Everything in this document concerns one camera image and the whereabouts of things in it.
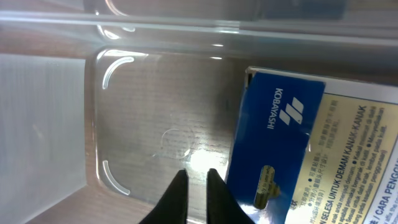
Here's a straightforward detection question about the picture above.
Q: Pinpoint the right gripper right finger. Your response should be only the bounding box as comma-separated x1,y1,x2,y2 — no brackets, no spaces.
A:
206,169,254,224

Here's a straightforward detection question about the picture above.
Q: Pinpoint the clear plastic container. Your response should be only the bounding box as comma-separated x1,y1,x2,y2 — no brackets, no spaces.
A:
1,1,397,223

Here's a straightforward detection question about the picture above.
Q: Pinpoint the blue fever patch box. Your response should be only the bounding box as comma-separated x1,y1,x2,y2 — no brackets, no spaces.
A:
226,67,397,223

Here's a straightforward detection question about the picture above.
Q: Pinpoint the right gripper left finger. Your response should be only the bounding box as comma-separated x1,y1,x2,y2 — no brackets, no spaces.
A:
139,169,188,224

